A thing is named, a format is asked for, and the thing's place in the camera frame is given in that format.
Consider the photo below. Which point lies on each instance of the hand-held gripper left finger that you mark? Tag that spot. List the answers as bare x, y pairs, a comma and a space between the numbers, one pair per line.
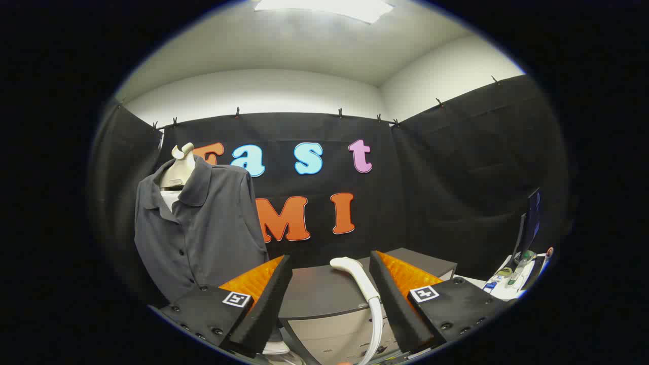
263, 304

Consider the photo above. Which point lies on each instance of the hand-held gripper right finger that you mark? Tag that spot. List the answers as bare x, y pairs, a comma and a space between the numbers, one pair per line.
393, 299

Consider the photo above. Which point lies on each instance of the white garment steamer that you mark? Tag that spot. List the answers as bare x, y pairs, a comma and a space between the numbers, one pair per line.
357, 276

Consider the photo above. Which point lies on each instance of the grey collared shirt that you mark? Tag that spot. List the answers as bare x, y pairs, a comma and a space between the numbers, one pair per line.
213, 228

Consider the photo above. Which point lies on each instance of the cream garment hanger form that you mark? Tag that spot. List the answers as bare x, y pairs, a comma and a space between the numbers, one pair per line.
180, 170

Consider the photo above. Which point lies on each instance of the white rounded object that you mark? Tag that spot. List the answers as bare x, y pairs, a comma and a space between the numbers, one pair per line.
276, 349

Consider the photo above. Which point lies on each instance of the grey drawer cabinet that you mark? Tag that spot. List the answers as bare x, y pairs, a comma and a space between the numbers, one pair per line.
324, 294

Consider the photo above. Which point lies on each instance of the small blue label packet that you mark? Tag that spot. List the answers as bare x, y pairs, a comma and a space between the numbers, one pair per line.
489, 286

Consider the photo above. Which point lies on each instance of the white side desk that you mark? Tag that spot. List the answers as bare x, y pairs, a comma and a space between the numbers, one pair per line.
507, 293

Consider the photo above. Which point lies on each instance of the clear green-tinted bottle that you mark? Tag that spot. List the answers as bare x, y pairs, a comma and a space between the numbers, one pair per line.
518, 271

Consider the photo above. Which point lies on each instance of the black computer monitor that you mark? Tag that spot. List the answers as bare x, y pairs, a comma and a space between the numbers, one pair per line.
531, 218

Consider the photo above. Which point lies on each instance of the ceiling light panel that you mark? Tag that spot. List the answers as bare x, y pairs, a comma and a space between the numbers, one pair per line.
329, 7

